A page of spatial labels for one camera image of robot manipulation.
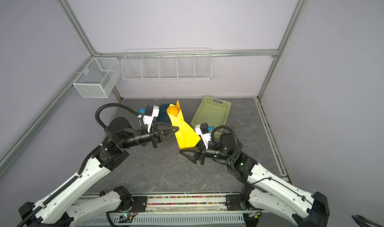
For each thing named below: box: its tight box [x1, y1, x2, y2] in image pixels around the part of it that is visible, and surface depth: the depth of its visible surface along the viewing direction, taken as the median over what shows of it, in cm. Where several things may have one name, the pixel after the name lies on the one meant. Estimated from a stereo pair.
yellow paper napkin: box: [167, 108, 201, 150], surface depth 55 cm
